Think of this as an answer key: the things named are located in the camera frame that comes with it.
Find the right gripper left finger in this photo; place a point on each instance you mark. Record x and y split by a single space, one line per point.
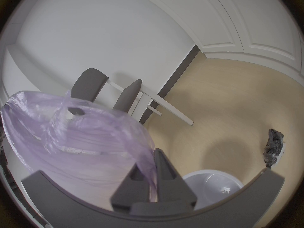
129 193

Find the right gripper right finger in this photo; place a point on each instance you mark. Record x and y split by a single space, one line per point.
173 189

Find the purple plastic bag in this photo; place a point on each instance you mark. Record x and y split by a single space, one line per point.
83 139

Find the black plastic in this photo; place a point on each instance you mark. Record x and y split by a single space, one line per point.
273 141

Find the white trash bin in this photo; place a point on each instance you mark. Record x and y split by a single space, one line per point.
201 186

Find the white chair with grey cushions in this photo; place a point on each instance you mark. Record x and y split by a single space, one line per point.
87 84

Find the white wardrobe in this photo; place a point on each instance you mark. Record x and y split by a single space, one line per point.
261 32

